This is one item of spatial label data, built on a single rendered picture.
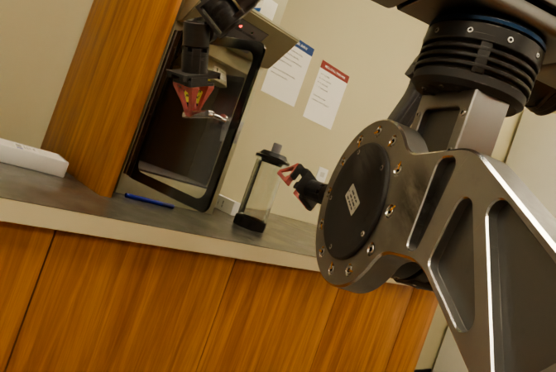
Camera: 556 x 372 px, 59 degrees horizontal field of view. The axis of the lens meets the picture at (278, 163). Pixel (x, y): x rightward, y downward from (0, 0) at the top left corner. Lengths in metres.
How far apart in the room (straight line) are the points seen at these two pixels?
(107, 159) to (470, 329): 0.99
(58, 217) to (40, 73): 0.78
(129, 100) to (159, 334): 0.55
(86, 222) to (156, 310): 0.30
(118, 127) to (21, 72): 0.51
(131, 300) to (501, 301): 0.88
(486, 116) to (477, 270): 0.25
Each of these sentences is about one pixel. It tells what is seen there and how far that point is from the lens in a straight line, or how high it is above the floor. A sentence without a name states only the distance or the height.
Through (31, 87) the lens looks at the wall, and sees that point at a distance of 1.66.
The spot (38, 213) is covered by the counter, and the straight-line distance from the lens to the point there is 0.95.
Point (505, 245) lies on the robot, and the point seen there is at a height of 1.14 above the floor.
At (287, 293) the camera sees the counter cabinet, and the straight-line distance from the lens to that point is 1.42.
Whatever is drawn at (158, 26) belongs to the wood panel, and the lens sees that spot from 1.22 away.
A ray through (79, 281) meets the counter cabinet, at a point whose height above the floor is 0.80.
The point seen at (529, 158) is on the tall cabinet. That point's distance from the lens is 4.02.
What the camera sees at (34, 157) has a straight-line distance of 1.28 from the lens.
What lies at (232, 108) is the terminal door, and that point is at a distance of 1.09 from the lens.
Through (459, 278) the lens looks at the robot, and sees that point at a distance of 0.40.
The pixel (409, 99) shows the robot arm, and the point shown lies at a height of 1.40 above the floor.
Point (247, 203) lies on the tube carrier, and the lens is 1.45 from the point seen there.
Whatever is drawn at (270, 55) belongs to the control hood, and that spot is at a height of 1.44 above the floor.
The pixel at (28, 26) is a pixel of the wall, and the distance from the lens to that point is 1.65.
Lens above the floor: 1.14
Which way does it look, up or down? 1 degrees up
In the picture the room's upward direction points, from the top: 20 degrees clockwise
